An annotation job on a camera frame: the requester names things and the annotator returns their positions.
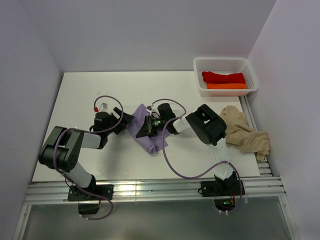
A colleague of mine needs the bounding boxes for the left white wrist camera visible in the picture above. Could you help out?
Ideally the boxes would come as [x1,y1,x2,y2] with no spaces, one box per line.
[93,102,108,113]

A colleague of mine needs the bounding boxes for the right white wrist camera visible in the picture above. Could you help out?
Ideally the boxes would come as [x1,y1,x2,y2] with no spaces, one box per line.
[146,104,154,113]

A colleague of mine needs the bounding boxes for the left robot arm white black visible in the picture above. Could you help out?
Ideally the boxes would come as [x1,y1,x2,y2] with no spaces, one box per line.
[38,107,135,200]

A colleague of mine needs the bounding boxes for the rolled orange t shirt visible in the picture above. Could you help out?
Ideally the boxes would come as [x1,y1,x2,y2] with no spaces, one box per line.
[206,83,247,90]

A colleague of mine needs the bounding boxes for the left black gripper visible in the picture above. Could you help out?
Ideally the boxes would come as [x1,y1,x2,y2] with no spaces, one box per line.
[104,107,135,136]

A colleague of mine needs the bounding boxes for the rolled red t shirt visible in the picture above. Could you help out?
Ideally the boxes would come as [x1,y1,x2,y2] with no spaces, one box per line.
[201,71,246,84]

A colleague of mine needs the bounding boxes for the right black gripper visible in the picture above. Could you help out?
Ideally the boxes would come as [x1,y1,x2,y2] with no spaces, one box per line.
[136,115,168,139]

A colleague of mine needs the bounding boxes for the white plastic basket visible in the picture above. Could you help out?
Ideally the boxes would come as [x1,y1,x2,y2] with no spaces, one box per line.
[193,57,258,97]

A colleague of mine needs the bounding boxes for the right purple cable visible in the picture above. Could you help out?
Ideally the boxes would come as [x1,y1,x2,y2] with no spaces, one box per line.
[149,98,243,213]

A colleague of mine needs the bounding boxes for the aluminium frame rails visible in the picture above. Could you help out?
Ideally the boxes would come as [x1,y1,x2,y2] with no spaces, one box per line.
[12,70,301,240]

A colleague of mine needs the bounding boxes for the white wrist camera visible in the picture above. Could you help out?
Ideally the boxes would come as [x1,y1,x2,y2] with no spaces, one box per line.
[146,104,154,113]
[93,102,108,113]

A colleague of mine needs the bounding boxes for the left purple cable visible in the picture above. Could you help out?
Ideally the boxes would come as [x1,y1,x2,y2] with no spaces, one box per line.
[53,95,125,221]

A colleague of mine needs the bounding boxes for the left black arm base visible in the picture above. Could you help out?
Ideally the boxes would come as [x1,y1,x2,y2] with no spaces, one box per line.
[67,177,114,221]

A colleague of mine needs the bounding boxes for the lilac t shirt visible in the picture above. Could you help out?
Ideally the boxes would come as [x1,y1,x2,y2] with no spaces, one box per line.
[127,103,176,155]

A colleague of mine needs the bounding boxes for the purple cable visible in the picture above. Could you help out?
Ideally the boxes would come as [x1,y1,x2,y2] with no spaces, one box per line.
[149,98,243,213]
[53,95,125,221]

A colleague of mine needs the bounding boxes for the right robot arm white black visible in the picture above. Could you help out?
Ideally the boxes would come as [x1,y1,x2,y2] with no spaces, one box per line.
[134,103,240,195]

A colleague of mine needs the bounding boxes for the beige t shirt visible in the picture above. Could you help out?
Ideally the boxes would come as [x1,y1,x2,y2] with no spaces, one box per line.
[219,105,270,162]

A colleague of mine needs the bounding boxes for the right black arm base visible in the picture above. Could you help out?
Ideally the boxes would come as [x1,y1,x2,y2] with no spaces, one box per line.
[197,180,245,197]

